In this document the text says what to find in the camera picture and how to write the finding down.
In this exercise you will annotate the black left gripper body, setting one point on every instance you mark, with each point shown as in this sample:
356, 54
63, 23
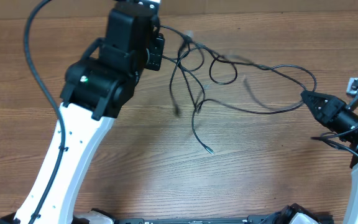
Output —
153, 54

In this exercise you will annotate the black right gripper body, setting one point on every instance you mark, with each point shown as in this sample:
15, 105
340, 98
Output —
345, 117

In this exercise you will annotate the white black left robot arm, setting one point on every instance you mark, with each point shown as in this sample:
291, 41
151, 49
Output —
96, 87

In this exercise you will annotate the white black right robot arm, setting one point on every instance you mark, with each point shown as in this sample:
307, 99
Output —
339, 117

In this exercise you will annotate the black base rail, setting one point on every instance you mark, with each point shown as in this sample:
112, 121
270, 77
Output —
197, 220

